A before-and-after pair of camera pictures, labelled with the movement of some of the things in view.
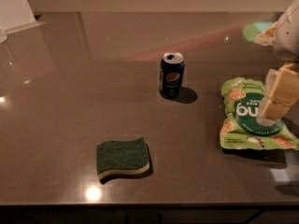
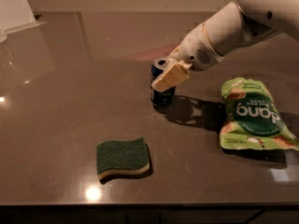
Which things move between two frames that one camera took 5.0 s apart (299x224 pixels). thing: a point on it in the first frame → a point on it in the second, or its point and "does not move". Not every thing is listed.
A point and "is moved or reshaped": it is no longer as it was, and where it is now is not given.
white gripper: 288,36 → 196,49
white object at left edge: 15,13 does not move
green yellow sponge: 121,156 does not move
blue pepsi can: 171,77 is moved or reshaped
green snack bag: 240,128 does not move
